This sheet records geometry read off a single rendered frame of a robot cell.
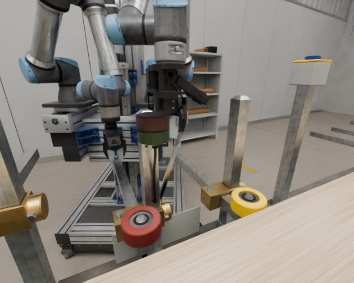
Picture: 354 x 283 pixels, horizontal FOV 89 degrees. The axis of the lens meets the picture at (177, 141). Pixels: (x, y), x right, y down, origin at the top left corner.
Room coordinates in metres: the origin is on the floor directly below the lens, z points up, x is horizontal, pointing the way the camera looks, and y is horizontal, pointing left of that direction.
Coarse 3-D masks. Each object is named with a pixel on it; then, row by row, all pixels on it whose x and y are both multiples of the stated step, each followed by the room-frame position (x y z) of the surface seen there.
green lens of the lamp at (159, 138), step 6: (138, 132) 0.30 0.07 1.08; (162, 132) 0.30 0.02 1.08; (168, 132) 0.31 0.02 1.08; (138, 138) 0.31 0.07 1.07; (144, 138) 0.29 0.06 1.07; (150, 138) 0.29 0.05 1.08; (156, 138) 0.29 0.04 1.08; (162, 138) 0.30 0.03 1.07; (168, 138) 0.31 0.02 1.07; (150, 144) 0.29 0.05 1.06; (156, 144) 0.29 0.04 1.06
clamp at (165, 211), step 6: (138, 204) 0.37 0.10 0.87; (162, 204) 0.37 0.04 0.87; (168, 204) 0.37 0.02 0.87; (126, 210) 0.35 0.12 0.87; (162, 210) 0.35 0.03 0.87; (168, 210) 0.36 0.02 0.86; (114, 216) 0.33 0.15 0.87; (162, 216) 0.35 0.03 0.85; (168, 216) 0.35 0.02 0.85; (114, 222) 0.31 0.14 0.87; (120, 222) 0.31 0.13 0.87; (162, 222) 0.35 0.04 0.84; (120, 228) 0.31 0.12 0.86; (120, 234) 0.31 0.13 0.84; (120, 240) 0.31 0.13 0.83
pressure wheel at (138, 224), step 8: (136, 208) 0.32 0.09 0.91; (144, 208) 0.32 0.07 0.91; (152, 208) 0.32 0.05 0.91; (128, 216) 0.29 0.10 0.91; (136, 216) 0.30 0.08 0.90; (144, 216) 0.29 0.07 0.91; (152, 216) 0.29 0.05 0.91; (160, 216) 0.29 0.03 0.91; (128, 224) 0.27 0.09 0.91; (136, 224) 0.28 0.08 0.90; (144, 224) 0.27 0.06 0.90; (152, 224) 0.27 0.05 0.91; (160, 224) 0.28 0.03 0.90; (128, 232) 0.25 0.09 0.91; (136, 232) 0.25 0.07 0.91; (144, 232) 0.25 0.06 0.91; (152, 232) 0.26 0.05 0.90; (160, 232) 0.28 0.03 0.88; (128, 240) 0.25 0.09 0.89; (136, 240) 0.25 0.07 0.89; (144, 240) 0.25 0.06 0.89; (152, 240) 0.26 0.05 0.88; (144, 256) 0.28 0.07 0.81
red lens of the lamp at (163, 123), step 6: (168, 114) 0.33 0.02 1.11; (138, 120) 0.30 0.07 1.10; (144, 120) 0.29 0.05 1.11; (150, 120) 0.29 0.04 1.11; (156, 120) 0.29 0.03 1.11; (162, 120) 0.30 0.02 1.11; (168, 120) 0.31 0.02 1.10; (138, 126) 0.30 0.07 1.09; (144, 126) 0.29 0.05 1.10; (150, 126) 0.29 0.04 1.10; (156, 126) 0.29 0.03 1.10; (162, 126) 0.30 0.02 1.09; (168, 126) 0.31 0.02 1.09
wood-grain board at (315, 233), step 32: (320, 192) 0.38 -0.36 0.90; (352, 192) 0.38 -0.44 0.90; (256, 224) 0.28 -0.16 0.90; (288, 224) 0.28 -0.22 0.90; (320, 224) 0.28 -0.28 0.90; (352, 224) 0.28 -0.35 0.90; (160, 256) 0.21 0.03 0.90; (192, 256) 0.21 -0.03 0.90; (224, 256) 0.21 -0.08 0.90; (256, 256) 0.21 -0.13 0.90; (288, 256) 0.21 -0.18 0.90; (320, 256) 0.21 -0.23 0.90; (352, 256) 0.21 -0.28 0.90
